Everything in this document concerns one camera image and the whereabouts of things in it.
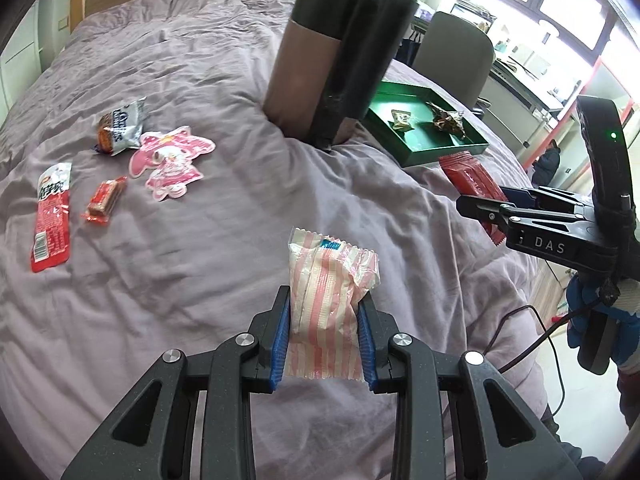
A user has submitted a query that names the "grey office chair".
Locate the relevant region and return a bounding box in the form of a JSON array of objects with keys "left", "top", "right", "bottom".
[{"left": 411, "top": 12, "right": 495, "bottom": 110}]

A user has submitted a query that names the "purple bed duvet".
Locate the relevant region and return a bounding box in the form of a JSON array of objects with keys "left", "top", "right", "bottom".
[{"left": 1, "top": 0, "right": 547, "bottom": 479}]

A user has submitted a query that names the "dark red packet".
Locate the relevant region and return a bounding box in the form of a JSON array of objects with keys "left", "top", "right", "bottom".
[{"left": 439, "top": 151, "right": 508, "bottom": 246}]

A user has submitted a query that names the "white desk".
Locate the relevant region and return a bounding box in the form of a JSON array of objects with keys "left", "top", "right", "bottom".
[{"left": 449, "top": 0, "right": 601, "bottom": 162}]

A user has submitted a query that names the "red and white konjac packet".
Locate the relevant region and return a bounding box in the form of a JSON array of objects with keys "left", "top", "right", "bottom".
[{"left": 30, "top": 162, "right": 72, "bottom": 273}]

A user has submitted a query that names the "blue-gloved right hand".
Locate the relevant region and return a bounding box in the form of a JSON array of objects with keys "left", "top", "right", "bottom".
[{"left": 566, "top": 276, "right": 639, "bottom": 375}]

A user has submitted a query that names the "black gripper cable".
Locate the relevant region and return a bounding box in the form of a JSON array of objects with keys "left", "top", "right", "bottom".
[{"left": 482, "top": 303, "right": 576, "bottom": 418}]

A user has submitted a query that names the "brown foil snack bag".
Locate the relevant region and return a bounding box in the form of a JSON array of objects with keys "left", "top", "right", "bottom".
[{"left": 426, "top": 102, "right": 466, "bottom": 141}]

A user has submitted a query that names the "white wardrobe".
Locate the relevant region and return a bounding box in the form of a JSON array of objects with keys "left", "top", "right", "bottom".
[{"left": 0, "top": 0, "right": 41, "bottom": 122}]

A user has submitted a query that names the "black and copper bin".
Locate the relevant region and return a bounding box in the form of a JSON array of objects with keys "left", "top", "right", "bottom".
[{"left": 262, "top": 0, "right": 419, "bottom": 150}]

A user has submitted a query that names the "pink striped snack packet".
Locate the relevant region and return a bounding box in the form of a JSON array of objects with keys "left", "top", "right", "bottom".
[{"left": 285, "top": 228, "right": 380, "bottom": 382}]

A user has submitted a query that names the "pink My Melody bag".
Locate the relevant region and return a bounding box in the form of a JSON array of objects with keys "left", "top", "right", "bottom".
[{"left": 128, "top": 126, "right": 216, "bottom": 202}]

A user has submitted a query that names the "white blue chocolate bag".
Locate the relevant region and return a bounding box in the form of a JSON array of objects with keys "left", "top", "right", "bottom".
[{"left": 96, "top": 98, "right": 145, "bottom": 156}]

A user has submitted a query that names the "green metal tray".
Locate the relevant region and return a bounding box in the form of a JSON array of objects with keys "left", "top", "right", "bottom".
[{"left": 363, "top": 82, "right": 488, "bottom": 167}]

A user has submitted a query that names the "small orange sausage packet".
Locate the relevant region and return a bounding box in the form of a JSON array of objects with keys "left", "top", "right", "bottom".
[{"left": 81, "top": 177, "right": 128, "bottom": 226}]

